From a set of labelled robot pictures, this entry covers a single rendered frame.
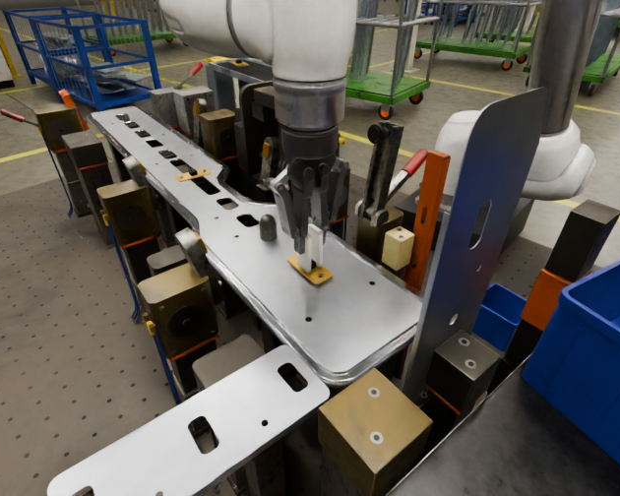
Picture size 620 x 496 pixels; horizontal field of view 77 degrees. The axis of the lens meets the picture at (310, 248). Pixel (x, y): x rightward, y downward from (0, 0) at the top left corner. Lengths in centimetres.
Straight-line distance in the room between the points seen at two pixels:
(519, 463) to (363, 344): 21
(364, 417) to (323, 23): 40
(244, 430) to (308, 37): 43
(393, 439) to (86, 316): 89
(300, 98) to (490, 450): 42
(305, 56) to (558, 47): 63
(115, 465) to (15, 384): 60
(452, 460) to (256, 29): 49
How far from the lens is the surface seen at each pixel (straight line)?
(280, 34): 47
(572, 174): 113
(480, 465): 45
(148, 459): 49
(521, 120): 35
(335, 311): 58
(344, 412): 41
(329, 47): 47
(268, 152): 90
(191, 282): 59
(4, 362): 113
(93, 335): 108
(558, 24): 97
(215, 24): 54
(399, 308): 60
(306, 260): 62
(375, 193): 68
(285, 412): 48
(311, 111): 48
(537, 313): 58
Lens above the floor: 141
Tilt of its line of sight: 36 degrees down
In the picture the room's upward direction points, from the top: straight up
